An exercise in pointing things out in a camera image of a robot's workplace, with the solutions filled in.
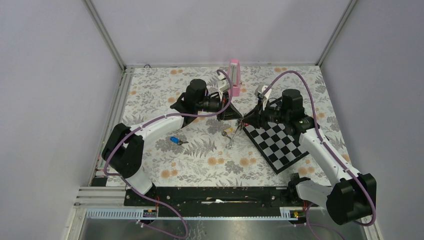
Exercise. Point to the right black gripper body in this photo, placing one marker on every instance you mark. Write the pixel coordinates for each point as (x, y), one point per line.
(272, 114)

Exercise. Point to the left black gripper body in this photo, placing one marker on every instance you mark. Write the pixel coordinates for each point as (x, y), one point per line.
(213, 104)

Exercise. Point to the yellow tagged key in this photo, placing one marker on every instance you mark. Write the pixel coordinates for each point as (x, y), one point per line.
(226, 132)

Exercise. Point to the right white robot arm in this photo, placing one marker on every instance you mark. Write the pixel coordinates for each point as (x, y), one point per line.
(351, 194)

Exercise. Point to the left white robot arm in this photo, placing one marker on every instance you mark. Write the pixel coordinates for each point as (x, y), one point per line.
(124, 148)

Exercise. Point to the pink metronome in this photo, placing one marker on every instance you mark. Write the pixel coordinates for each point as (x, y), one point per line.
(234, 73)

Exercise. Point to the black white chessboard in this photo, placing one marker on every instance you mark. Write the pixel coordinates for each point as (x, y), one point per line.
(278, 149)

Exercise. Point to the floral patterned table mat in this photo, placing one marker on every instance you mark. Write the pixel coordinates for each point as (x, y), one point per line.
(204, 161)

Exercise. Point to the blue tagged key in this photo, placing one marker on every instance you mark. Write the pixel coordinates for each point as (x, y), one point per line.
(178, 141)

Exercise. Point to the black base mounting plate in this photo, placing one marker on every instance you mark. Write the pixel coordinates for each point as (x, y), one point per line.
(218, 203)

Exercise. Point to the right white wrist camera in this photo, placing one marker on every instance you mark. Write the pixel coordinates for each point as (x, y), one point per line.
(262, 96)

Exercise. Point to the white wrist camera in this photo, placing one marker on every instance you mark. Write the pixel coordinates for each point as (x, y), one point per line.
(262, 96)
(223, 85)

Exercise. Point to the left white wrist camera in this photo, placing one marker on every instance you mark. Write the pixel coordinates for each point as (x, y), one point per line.
(223, 85)

